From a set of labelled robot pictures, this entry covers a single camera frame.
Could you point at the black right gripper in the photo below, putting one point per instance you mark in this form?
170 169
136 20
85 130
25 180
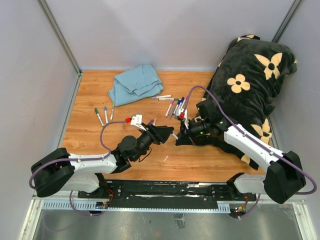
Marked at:
185 128

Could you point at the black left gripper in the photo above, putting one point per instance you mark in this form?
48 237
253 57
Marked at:
163 132

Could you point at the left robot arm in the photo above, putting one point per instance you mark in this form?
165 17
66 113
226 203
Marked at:
64 171

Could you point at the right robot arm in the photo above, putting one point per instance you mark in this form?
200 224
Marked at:
282 178

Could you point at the grey marker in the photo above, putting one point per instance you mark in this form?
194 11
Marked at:
170 113

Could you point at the blue cap marker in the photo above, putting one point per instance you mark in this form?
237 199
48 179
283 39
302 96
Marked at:
176 105

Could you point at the pink cap marker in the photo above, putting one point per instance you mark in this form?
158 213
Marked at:
169 109

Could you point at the dark blue marker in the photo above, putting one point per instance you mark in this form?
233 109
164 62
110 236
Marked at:
182 101

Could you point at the lilac cap marker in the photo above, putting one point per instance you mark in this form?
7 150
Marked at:
161 97

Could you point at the light blue folded cloth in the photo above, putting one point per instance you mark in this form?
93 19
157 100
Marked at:
134 85

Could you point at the dark green cap marker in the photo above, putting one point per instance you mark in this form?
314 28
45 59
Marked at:
99 117

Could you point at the black floral plush blanket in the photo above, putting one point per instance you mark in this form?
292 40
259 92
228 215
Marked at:
248 79

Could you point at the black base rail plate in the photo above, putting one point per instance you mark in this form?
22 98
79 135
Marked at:
164 195

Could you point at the aluminium frame rail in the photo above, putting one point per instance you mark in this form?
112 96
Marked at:
63 195

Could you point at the right corner metal post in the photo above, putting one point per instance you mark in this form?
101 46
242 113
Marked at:
293 9

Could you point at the corner metal post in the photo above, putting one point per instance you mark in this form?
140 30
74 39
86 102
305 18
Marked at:
293 9
44 6

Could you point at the left corner metal post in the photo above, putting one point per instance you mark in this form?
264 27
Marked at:
44 6

